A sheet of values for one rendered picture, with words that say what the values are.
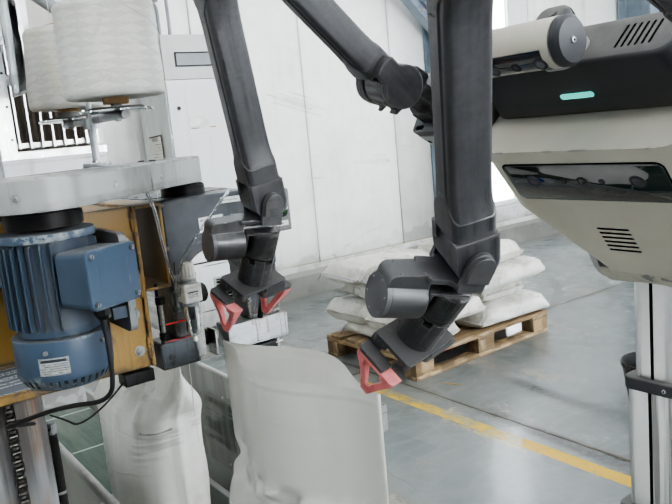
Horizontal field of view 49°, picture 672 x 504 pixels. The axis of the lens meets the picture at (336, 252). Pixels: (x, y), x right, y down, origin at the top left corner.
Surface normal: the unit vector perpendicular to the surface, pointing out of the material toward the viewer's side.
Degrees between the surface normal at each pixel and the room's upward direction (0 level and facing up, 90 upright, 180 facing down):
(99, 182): 90
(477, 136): 117
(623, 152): 130
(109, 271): 90
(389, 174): 90
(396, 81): 101
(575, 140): 40
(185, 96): 90
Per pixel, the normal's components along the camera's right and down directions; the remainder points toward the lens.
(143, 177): 0.96, -0.04
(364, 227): 0.59, 0.08
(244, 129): 0.46, 0.30
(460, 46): 0.28, 0.58
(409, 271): 0.22, -0.83
